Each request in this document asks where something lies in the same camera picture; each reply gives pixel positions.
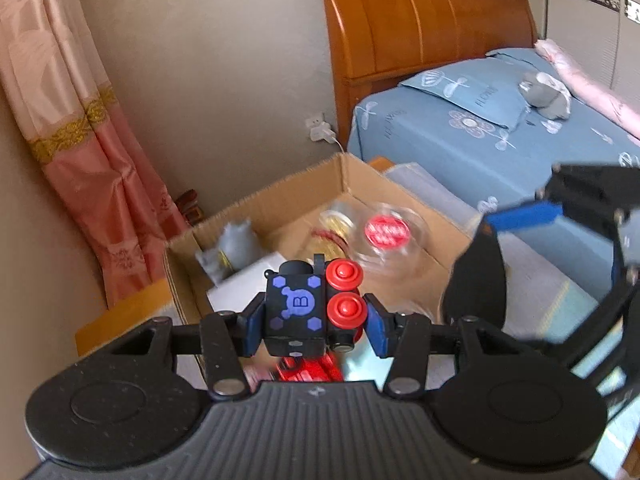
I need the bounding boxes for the clear jar with red lid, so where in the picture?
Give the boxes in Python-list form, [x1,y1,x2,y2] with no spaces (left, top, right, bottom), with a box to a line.
[350,202,433,278]

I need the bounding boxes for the grey plush toy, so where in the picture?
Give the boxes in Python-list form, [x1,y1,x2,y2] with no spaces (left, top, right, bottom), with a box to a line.
[517,71,572,121]

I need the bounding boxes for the pink curtain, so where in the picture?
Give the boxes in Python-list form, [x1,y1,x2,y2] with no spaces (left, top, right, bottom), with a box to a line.
[0,0,193,311]

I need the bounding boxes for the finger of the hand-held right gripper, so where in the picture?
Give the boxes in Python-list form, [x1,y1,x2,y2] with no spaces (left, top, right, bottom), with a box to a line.
[482,162,640,241]
[442,227,640,377]

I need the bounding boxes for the black and red cube toy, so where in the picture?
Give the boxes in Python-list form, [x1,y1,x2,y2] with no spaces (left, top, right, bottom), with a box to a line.
[263,252,368,358]

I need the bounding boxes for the white plastic container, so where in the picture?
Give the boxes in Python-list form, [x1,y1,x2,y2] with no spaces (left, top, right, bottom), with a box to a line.
[207,252,286,313]

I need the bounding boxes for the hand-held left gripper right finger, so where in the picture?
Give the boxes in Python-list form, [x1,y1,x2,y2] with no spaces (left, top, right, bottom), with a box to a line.
[362,292,523,396]

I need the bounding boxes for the blue floral bedsheet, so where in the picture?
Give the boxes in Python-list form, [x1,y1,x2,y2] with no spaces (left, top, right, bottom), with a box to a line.
[347,57,640,211]

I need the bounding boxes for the white wall charger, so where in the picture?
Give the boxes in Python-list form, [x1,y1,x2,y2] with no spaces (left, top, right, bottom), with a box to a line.
[305,112,348,153]

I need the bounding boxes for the dark brown object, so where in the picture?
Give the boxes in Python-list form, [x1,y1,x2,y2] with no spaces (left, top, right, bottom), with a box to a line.
[175,190,203,226]

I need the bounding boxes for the clear jar with gold contents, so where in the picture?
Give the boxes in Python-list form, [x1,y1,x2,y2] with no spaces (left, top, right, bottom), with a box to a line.
[300,200,366,266]

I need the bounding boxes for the red plastic object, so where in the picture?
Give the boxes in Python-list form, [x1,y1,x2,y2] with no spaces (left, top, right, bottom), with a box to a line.
[245,350,346,386]

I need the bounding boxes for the rolled pink blanket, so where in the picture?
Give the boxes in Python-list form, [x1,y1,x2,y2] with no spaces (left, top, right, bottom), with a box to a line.
[534,39,640,136]

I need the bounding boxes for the blue pillow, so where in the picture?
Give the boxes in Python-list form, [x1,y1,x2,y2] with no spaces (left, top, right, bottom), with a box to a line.
[400,47,543,133]

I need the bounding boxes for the wooden headboard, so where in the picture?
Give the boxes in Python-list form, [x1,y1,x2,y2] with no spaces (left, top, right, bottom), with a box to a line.
[302,0,538,153]

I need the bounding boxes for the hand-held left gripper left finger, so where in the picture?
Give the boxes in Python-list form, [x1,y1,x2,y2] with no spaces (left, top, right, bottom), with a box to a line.
[107,292,268,401]

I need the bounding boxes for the cardboard box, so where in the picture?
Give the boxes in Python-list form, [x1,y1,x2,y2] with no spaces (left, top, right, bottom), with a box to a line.
[162,152,488,331]

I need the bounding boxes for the plaid printed blanket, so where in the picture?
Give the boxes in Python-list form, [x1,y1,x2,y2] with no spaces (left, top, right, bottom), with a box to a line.
[177,162,640,480]

